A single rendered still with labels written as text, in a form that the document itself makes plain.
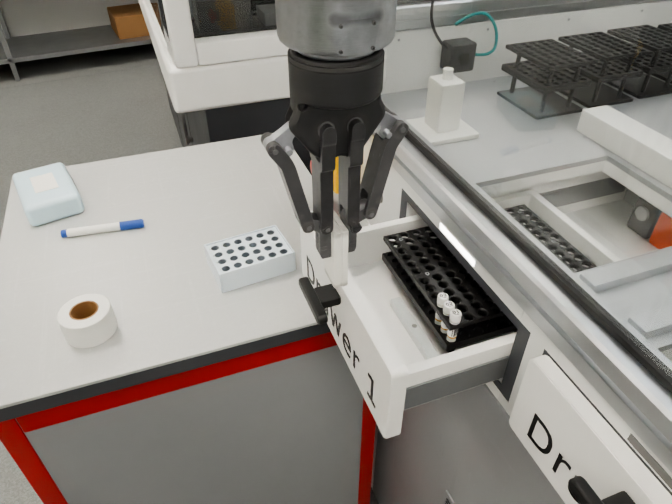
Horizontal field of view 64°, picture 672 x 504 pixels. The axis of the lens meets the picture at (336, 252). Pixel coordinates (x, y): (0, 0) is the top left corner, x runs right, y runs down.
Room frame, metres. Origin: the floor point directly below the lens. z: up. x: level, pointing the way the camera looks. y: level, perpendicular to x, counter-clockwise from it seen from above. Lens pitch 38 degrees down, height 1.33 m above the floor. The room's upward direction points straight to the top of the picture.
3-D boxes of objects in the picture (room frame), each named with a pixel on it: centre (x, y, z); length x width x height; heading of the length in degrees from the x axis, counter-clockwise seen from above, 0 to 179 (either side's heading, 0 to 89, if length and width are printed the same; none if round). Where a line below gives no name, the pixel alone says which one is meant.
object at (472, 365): (0.53, -0.21, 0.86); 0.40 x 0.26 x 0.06; 110
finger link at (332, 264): (0.42, 0.00, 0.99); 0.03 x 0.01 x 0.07; 20
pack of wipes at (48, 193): (0.87, 0.54, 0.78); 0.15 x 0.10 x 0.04; 33
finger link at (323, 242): (0.42, 0.02, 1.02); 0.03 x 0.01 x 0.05; 110
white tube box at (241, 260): (0.68, 0.14, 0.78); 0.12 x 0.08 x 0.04; 116
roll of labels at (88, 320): (0.54, 0.35, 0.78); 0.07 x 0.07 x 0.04
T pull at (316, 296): (0.45, 0.02, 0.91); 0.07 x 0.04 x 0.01; 20
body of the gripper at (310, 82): (0.42, 0.00, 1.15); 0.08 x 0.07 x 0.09; 110
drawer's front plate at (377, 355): (0.46, -0.01, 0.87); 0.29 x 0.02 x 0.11; 20
